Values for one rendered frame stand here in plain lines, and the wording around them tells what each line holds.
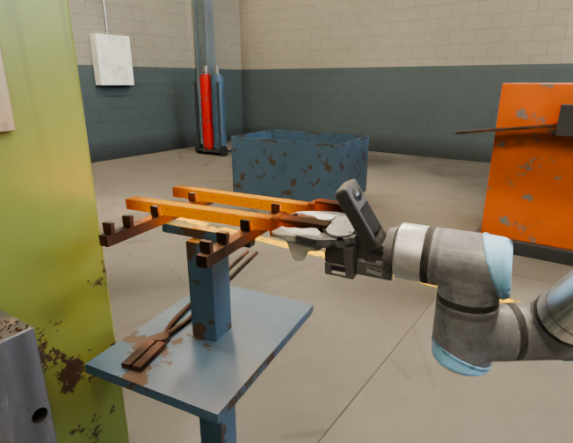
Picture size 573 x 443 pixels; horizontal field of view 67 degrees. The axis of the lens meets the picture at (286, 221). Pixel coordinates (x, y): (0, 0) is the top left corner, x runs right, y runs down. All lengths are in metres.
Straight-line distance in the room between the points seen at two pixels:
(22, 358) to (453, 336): 0.64
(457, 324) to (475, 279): 0.08
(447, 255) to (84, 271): 0.74
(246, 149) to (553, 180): 2.70
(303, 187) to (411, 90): 4.29
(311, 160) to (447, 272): 3.54
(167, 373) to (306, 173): 3.48
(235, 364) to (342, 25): 8.16
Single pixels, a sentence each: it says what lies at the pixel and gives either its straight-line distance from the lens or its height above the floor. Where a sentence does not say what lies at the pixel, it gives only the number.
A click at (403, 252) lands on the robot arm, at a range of 0.68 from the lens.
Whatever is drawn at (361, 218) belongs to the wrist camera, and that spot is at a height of 1.06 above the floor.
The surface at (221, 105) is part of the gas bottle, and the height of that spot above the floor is 0.85.
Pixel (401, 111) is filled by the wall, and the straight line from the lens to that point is 8.20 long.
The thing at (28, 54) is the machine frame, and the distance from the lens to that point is 0.95.
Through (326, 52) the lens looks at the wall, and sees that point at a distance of 8.88.
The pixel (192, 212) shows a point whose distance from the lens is 0.86.
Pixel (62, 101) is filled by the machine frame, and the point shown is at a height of 1.23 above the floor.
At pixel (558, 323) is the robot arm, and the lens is 0.73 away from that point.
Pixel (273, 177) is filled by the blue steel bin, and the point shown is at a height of 0.35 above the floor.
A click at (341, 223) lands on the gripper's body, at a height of 1.04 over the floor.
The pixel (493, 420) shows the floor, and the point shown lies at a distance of 2.05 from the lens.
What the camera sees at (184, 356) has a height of 0.76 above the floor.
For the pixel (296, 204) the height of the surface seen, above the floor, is 1.03.
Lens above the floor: 1.27
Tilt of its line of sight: 18 degrees down
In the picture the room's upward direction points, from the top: straight up
